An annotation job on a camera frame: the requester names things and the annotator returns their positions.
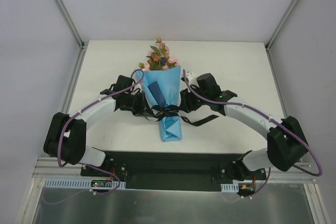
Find black ribbon gold lettering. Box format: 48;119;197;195
138;105;218;127

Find blue wrapping paper sheet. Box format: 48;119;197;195
141;66;182;142

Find fake flower stem pink roses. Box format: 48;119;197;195
150;38;180;71

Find fake flower stem orange blooms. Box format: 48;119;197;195
139;50;167;71

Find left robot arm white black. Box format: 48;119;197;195
43;75;154;176

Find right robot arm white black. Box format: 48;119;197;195
180;72;310;181

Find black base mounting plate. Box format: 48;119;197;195
81;150;272;190

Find left aluminium frame post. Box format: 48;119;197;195
39;0;89;49

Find aluminium frame post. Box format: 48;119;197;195
39;0;89;49
265;0;320;50

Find right white cable duct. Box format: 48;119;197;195
220;183;239;193

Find white cable duct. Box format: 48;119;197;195
44;178;126;190
220;183;239;193

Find left white cable duct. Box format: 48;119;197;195
44;178;126;190

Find aluminium front rail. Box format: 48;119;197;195
32;157;317;184

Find right aluminium frame post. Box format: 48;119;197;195
265;0;320;50

